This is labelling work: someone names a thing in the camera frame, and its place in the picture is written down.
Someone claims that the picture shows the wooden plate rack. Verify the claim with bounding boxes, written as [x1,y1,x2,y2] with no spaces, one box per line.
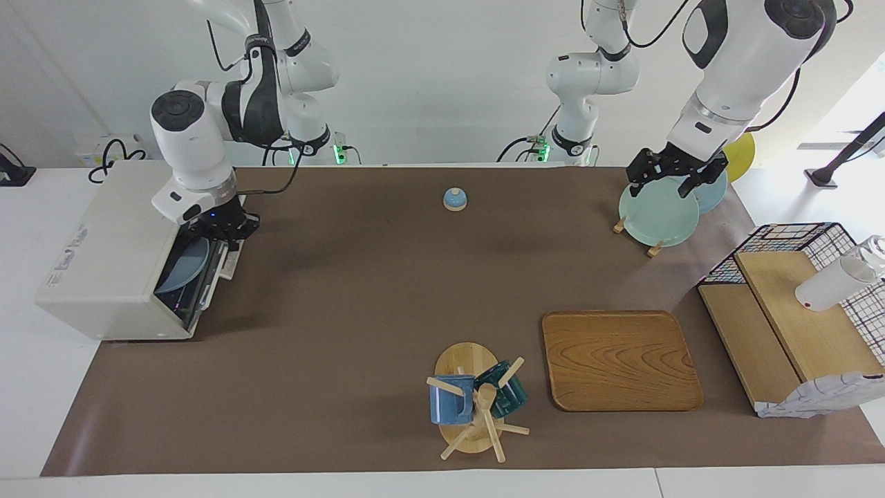
[613,216,664,258]

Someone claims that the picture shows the black stand with pole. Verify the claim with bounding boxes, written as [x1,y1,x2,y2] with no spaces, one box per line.
[804,111,885,189]

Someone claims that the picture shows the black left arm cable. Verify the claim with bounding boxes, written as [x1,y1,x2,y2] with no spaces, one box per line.
[581,0,692,50]

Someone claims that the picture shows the black left base cable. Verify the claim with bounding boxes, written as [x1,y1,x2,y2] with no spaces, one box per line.
[496,104,562,164]

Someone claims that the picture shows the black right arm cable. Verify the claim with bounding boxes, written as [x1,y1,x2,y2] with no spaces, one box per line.
[207,17,305,196]

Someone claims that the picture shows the black wire basket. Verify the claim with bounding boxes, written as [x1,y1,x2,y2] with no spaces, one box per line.
[697,222,885,367]

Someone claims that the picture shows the black power strip cable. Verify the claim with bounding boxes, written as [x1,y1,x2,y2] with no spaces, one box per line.
[88,138,148,185]

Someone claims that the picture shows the black right base cable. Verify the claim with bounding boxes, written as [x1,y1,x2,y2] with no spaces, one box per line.
[261,133,292,167]

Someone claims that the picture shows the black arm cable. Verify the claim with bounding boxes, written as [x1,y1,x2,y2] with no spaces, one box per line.
[581,0,692,50]
[207,17,305,196]

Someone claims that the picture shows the cream toaster oven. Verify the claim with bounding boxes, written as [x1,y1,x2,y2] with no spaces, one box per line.
[35,160,243,341]

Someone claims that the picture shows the dark green mug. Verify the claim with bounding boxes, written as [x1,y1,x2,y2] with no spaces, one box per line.
[474,360,529,418]

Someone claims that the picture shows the black desk clamp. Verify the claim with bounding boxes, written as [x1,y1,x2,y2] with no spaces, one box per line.
[0,143,37,187]

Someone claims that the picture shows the yellow plate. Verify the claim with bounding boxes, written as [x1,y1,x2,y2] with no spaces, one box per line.
[723,133,756,183]

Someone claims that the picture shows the brown table mat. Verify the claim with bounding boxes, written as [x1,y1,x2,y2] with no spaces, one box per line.
[40,166,885,478]

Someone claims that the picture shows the wooden step shelf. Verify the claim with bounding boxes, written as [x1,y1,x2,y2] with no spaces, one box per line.
[697,250,885,416]

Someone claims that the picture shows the white power strip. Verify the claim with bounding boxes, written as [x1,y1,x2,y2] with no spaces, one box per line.
[75,133,149,170]

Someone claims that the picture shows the glass oven door with handle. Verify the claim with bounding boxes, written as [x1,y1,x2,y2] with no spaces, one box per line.
[181,232,243,328]

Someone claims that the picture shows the white patterned fabric liner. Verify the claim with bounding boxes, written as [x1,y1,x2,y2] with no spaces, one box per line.
[755,371,885,419]

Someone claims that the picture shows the wooden mug tree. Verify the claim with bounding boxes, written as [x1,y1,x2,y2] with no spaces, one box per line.
[426,342,531,463]

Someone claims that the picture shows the black base cable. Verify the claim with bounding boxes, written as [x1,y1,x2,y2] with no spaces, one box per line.
[496,104,562,164]
[261,133,292,167]

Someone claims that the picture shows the white cup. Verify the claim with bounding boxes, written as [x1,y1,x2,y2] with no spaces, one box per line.
[794,235,885,312]

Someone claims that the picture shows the wooden serving tray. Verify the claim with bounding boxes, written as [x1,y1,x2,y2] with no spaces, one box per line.
[541,310,705,413]

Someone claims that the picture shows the pale green racked plate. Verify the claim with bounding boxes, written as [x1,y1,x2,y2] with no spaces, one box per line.
[618,176,700,248]

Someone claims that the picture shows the blue mug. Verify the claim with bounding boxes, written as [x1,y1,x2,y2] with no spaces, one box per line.
[429,374,476,425]

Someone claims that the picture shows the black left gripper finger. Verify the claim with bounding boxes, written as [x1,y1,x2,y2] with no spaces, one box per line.
[626,149,655,202]
[680,172,717,200]

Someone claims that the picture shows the light blue racked plate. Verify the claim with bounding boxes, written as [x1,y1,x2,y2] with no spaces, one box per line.
[681,169,728,215]

